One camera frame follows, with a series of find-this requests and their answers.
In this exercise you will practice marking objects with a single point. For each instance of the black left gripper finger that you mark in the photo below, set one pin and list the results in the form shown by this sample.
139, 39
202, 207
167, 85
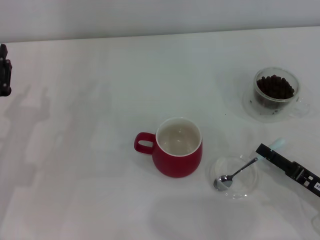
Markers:
3, 51

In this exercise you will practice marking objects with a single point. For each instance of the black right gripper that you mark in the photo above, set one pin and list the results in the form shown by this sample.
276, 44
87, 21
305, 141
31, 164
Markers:
303, 175

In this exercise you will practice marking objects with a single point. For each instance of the red ceramic mug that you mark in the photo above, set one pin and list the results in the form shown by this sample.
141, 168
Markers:
177, 165

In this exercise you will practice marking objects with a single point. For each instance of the pile of coffee beans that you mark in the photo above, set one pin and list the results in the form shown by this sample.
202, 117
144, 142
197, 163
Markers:
275, 86

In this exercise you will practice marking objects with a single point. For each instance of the small clear glass dish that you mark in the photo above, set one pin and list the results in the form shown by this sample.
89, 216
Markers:
250, 186

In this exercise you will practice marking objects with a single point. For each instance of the clear glass saucer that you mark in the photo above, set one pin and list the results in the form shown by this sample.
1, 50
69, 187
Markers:
248, 110

